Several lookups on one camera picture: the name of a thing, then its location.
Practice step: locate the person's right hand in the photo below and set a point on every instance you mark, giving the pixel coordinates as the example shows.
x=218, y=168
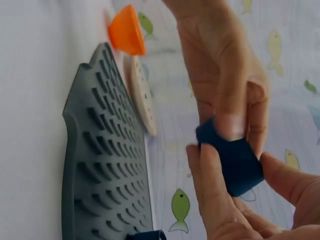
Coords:
x=287, y=215

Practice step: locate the person's left hand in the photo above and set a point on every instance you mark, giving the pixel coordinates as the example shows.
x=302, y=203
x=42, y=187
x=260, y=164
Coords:
x=215, y=57

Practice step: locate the dark blue silicone piece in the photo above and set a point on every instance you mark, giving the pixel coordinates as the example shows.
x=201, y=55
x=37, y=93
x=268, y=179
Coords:
x=147, y=235
x=237, y=165

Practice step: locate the beige perforated round disc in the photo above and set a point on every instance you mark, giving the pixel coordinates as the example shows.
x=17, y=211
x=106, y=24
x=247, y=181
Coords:
x=142, y=97

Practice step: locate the orange plastic bowl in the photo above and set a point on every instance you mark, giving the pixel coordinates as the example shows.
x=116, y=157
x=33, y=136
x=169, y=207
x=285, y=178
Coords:
x=126, y=31

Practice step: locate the grey slotted silicone mat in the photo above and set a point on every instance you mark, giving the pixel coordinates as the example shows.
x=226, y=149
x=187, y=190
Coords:
x=110, y=155

